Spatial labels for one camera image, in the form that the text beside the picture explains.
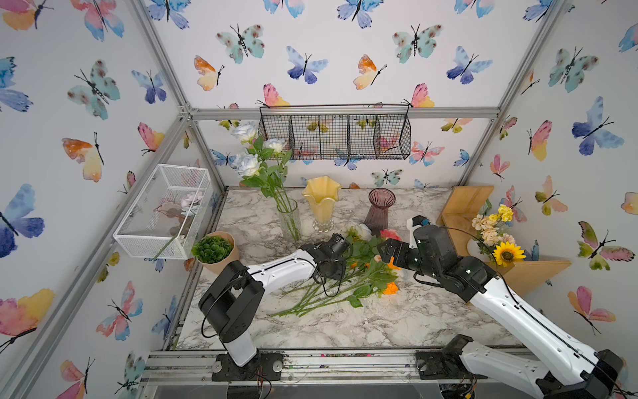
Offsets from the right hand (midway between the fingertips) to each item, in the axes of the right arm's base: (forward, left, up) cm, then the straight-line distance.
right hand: (391, 247), depth 73 cm
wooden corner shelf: (+28, -33, -11) cm, 45 cm away
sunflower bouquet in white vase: (+5, -31, -3) cm, 32 cm away
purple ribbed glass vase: (+19, +2, -11) cm, 22 cm away
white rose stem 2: (+16, +6, -16) cm, 23 cm away
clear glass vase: (+17, +34, -13) cm, 40 cm away
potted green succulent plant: (+2, +57, -11) cm, 58 cm away
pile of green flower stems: (0, +6, -19) cm, 20 cm away
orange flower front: (-4, -3, -20) cm, 21 cm away
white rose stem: (+23, +38, +2) cm, 44 cm away
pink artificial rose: (+14, -4, -14) cm, 21 cm away
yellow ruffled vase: (+28, +22, -8) cm, 37 cm away
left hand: (+1, +14, -18) cm, 22 cm away
